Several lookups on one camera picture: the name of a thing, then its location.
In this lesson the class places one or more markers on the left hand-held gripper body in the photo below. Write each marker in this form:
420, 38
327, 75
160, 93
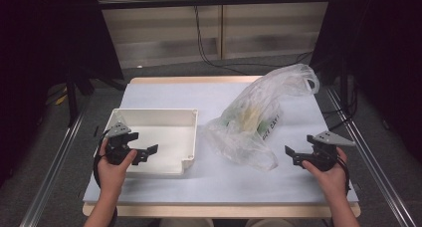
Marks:
117, 147

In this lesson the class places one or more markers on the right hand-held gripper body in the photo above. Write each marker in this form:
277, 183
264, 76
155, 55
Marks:
325, 154

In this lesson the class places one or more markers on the white plastic box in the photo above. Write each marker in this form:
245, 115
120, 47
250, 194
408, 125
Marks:
169, 134

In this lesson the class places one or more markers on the clear plastic bag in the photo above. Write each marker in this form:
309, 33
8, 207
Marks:
239, 144

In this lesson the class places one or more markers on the yellow snack packet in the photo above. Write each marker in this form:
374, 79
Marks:
249, 116

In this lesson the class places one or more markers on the person's left hand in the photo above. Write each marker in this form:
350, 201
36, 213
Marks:
112, 175

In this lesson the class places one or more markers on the person's right hand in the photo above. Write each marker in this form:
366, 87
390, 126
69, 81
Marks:
331, 182

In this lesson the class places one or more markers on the black stand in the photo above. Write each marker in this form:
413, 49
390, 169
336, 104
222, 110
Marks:
72, 101

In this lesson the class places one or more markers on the dark curtain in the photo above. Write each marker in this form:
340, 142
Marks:
381, 54
40, 47

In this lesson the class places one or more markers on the black horizontal bar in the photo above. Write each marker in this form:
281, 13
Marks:
212, 2

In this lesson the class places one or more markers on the metal floor rail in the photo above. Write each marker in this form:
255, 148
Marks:
53, 174
378, 174

